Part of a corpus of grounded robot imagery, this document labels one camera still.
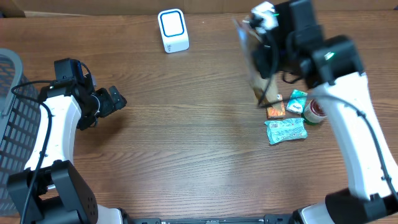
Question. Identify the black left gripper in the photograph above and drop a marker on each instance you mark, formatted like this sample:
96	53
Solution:
109	102

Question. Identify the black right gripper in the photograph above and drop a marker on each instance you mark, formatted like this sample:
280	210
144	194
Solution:
260	58

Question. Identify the clear white plastic pouch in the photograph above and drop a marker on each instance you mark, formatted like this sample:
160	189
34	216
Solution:
265	90

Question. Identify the teal tissue pack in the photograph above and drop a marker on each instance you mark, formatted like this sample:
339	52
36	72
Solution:
297	102

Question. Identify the orange tissue pack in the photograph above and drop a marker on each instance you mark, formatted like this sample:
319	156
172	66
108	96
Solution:
276	111

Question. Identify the green lidded container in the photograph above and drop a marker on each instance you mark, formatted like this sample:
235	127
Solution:
313	113

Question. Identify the teal crinkled snack packet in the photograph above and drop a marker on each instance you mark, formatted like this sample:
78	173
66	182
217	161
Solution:
285	130

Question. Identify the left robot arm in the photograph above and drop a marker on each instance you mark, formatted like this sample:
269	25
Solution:
50	189

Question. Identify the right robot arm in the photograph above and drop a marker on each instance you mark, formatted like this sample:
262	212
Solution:
291	40

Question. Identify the white barcode scanner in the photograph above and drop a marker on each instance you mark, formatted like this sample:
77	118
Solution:
173	30

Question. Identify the grey plastic mesh basket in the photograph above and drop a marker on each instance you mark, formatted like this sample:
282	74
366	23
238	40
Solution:
20	121

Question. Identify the brown cardboard backdrop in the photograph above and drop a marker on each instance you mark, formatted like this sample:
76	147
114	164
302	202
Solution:
22	8

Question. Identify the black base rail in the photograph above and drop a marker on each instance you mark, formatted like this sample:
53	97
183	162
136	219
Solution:
266	219

